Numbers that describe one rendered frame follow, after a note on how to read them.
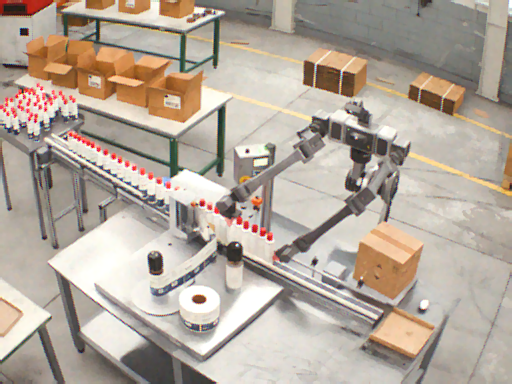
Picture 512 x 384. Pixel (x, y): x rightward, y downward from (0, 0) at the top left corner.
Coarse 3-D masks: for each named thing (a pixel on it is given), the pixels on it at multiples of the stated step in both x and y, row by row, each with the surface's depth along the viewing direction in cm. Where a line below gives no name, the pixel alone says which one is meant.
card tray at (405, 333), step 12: (396, 312) 344; (384, 324) 337; (396, 324) 337; (408, 324) 336; (420, 324) 336; (432, 324) 331; (372, 336) 326; (384, 336) 329; (396, 336) 329; (408, 336) 329; (420, 336) 328; (396, 348) 319; (408, 348) 321; (420, 348) 317
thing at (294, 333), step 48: (96, 240) 386; (144, 240) 389; (288, 240) 396; (336, 288) 362; (432, 288) 361; (144, 336) 324; (240, 336) 329; (288, 336) 330; (336, 336) 331; (432, 336) 328
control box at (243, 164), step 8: (264, 144) 357; (240, 152) 350; (256, 152) 350; (264, 152) 351; (240, 160) 348; (248, 160) 349; (240, 168) 350; (248, 168) 352; (256, 168) 353; (240, 176) 353; (248, 176) 355
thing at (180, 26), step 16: (64, 16) 786; (80, 16) 772; (96, 16) 750; (112, 16) 744; (128, 16) 741; (144, 16) 738; (160, 16) 736; (192, 16) 734; (208, 16) 734; (64, 32) 801; (96, 32) 861; (176, 32) 707; (128, 48) 802
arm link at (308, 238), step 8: (352, 192) 328; (344, 200) 329; (344, 208) 329; (352, 208) 329; (336, 216) 333; (344, 216) 331; (320, 224) 339; (328, 224) 335; (336, 224) 335; (312, 232) 341; (320, 232) 339; (296, 240) 346; (304, 240) 345; (312, 240) 342; (304, 248) 345
